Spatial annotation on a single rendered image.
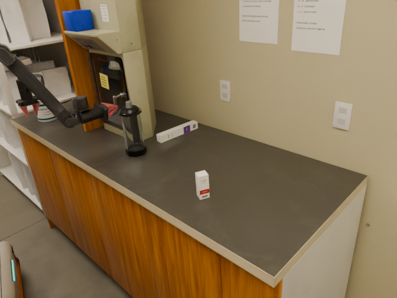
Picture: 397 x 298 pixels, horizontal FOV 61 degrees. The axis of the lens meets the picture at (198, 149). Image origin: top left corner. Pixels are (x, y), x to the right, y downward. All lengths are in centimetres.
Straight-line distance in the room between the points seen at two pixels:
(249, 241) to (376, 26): 87
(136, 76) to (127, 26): 23
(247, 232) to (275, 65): 80
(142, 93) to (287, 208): 94
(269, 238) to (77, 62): 137
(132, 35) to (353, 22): 95
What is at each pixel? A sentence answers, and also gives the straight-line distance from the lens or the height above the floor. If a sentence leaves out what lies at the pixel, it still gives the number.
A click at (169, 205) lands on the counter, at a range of 131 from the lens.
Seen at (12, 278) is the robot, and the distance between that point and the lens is 231.
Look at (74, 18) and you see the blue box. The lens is 180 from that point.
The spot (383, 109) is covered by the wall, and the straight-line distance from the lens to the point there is 147.
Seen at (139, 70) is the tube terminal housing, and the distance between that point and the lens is 175.
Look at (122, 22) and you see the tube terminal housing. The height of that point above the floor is 154.
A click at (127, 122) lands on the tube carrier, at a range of 162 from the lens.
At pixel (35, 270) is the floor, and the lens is 268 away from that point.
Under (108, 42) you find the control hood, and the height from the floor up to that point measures 147.
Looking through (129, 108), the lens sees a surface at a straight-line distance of 162.
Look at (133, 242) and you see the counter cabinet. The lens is 172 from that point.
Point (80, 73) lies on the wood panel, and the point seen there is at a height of 128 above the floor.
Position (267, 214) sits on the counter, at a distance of 125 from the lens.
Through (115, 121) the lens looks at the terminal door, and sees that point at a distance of 192.
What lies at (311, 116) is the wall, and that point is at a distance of 159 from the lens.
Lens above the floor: 170
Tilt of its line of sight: 27 degrees down
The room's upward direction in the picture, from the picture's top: 4 degrees counter-clockwise
